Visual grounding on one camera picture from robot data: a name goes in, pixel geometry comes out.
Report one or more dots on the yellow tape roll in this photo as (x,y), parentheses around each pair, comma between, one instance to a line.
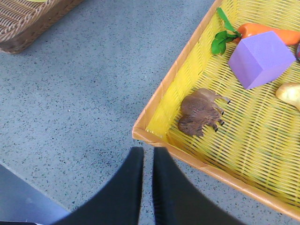
(37,1)

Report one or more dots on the toy bread croissant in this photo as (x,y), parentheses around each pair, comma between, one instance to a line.
(289,93)

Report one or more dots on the brown wicker basket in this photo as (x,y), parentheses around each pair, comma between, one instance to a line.
(22,21)

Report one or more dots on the purple foam cube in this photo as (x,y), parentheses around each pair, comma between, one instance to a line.
(260,59)

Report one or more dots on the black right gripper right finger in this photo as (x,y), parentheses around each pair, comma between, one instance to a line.
(177,201)

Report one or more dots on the brown toy animal figure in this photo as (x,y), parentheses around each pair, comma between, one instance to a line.
(199,109)

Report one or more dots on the small printed jar black lid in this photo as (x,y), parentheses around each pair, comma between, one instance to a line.
(297,54)

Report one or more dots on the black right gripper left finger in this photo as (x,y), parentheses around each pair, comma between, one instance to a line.
(119,201)

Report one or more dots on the yellow woven plastic basket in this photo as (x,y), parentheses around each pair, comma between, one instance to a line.
(257,150)

